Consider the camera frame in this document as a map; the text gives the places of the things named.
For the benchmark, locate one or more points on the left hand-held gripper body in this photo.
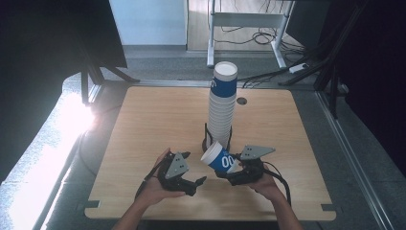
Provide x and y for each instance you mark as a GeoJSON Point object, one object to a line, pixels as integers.
{"type": "Point", "coordinates": [175, 167]}

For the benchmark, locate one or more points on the black tripod stand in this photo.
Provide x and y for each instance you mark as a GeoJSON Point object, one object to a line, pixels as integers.
{"type": "Point", "coordinates": [95, 73]}

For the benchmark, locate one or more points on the blue and white paper cup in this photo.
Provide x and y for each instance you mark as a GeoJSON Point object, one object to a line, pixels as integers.
{"type": "Point", "coordinates": [218, 159]}

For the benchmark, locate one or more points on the white panel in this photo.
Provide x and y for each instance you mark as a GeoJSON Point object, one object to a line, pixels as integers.
{"type": "Point", "coordinates": [148, 22]}

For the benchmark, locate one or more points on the black rod cup holder rack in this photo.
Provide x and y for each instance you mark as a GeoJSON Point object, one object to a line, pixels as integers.
{"type": "Point", "coordinates": [204, 145]}

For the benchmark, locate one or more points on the stack of white paper cups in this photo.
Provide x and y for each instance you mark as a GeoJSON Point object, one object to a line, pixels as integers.
{"type": "Point", "coordinates": [221, 108]}

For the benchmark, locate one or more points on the person's left hand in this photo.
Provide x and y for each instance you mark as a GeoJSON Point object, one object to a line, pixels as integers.
{"type": "Point", "coordinates": [153, 188]}

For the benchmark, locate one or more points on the person's right hand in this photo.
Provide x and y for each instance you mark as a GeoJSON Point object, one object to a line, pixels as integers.
{"type": "Point", "coordinates": [266, 187]}

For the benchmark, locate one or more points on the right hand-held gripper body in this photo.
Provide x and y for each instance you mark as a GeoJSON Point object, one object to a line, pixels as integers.
{"type": "Point", "coordinates": [253, 151]}

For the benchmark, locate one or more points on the black curtain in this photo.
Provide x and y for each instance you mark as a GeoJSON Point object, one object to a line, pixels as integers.
{"type": "Point", "coordinates": [376, 64]}
{"type": "Point", "coordinates": [48, 48]}

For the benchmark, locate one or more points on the black slanted metal stand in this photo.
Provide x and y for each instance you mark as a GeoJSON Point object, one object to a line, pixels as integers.
{"type": "Point", "coordinates": [332, 60]}

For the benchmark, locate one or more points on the white metal desk frame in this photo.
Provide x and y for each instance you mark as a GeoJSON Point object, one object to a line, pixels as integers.
{"type": "Point", "coordinates": [242, 19]}

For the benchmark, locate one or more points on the white power strip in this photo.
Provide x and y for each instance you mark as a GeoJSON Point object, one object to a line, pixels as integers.
{"type": "Point", "coordinates": [298, 67]}

